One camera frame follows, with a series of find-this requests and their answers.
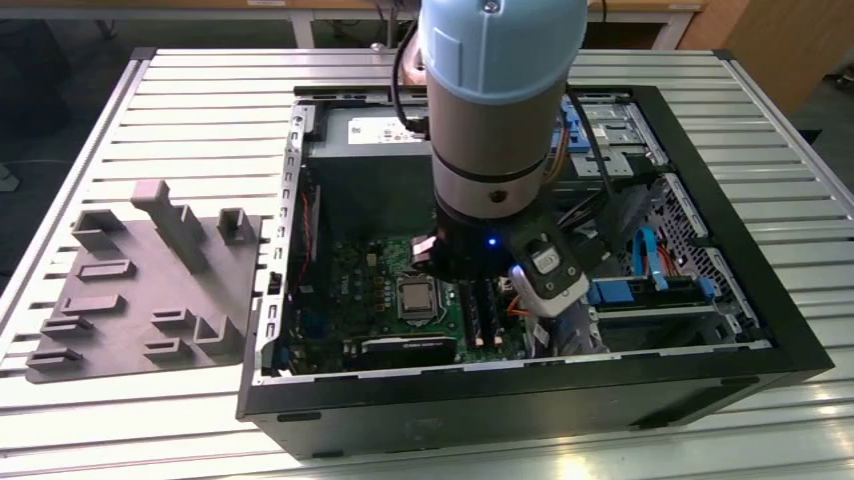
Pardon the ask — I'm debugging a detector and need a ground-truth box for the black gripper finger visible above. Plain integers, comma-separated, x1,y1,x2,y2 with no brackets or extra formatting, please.
409,233,444,270

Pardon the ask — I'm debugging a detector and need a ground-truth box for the blue plastic drive latch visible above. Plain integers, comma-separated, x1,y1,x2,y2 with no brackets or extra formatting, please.
558,97,594,155

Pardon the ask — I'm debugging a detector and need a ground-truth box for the black graphics card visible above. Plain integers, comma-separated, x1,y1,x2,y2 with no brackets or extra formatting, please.
344,333,461,372

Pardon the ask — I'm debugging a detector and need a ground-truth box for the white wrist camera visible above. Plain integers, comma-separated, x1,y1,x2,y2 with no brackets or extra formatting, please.
508,233,593,319

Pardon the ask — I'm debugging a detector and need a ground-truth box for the brown arm cable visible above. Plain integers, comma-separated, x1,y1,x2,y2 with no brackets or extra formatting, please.
541,114,570,185

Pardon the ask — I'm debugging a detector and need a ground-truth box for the grey power supply unit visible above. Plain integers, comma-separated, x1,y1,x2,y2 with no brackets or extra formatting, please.
304,107,437,241

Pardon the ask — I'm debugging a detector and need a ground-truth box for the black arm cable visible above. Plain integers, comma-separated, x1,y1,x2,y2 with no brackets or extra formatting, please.
390,19,433,142

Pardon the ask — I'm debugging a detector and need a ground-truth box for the blue flat wire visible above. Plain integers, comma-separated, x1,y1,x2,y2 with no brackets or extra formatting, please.
630,225,672,294

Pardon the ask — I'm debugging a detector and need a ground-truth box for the metal drive cage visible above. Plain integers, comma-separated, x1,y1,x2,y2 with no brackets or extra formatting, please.
558,97,669,211

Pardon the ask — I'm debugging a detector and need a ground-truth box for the grey parts rack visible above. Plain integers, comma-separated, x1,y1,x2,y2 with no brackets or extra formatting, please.
23,179,263,385

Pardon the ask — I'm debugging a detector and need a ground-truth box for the red twisted wire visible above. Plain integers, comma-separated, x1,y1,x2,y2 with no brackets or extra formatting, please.
297,189,320,291

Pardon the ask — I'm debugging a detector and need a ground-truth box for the black cable bundle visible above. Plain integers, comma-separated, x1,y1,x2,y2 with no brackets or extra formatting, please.
556,174,660,232

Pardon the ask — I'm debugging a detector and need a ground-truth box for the white desk frame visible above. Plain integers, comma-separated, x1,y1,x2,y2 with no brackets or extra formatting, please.
93,0,709,51

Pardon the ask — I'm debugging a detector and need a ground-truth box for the black PC case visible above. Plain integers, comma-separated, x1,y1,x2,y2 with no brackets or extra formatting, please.
234,83,841,460

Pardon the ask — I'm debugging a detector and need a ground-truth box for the metal CPU socket cover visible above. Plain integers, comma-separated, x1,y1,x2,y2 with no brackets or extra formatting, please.
394,272,445,328

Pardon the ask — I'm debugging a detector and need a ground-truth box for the hard disk in blue carrier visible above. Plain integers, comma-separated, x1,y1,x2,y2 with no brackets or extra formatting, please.
588,277,721,309

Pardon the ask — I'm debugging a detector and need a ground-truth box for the silver CPU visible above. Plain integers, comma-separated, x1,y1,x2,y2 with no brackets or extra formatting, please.
400,284,437,314

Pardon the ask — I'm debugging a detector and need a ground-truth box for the black camera cable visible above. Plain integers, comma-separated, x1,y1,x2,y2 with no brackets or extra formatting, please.
565,89,617,264

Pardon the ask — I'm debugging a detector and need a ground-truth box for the brown wooden cabinet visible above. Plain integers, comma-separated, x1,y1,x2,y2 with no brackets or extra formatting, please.
680,0,854,119

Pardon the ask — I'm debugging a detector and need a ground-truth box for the green motherboard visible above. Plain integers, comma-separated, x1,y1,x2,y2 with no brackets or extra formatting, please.
286,232,536,374

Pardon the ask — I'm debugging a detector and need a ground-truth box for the grey metal disk bay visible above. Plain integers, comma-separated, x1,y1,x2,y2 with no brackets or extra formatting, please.
585,274,780,354

